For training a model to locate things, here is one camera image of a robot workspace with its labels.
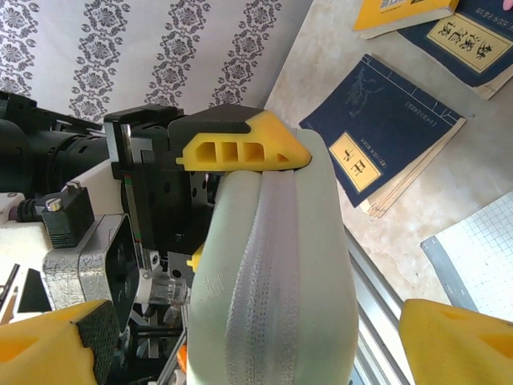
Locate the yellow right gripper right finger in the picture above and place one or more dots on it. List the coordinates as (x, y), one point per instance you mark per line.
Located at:
(461, 353)

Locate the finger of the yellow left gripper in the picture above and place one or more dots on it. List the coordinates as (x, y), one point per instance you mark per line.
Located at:
(276, 144)
(197, 260)

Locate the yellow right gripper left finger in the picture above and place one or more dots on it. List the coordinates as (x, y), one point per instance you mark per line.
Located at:
(40, 349)

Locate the pale green pencil case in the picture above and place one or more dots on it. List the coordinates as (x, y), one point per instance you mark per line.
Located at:
(272, 280)

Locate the navy book small yellow label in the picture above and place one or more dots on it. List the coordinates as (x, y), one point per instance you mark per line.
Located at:
(380, 132)

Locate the yellow paperback book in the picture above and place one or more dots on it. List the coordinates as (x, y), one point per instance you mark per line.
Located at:
(397, 14)

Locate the grid paper notebook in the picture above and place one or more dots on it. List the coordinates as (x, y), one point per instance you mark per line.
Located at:
(481, 248)

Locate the navy book large cream label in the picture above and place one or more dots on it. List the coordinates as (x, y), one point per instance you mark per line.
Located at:
(473, 44)

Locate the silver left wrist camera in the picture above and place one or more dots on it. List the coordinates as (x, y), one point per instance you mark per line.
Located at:
(92, 268)

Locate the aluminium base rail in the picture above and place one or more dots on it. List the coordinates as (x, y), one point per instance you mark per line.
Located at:
(372, 280)

